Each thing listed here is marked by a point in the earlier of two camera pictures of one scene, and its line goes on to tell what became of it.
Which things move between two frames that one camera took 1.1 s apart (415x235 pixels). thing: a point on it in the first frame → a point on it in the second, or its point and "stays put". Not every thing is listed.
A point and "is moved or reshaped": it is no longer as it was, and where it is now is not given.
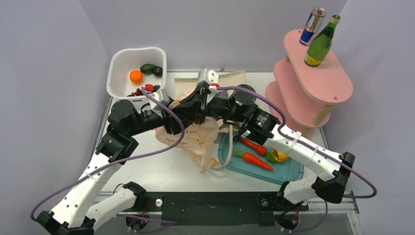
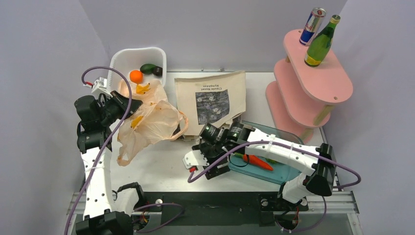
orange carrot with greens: x=250 y=159 stays put
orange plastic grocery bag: x=198 y=138 is moved or reshaped
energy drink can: x=312 y=26 stays put
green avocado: x=147 y=68 stays put
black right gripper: x=196 y=103 → x=218 y=170
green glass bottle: x=321 y=44 stays put
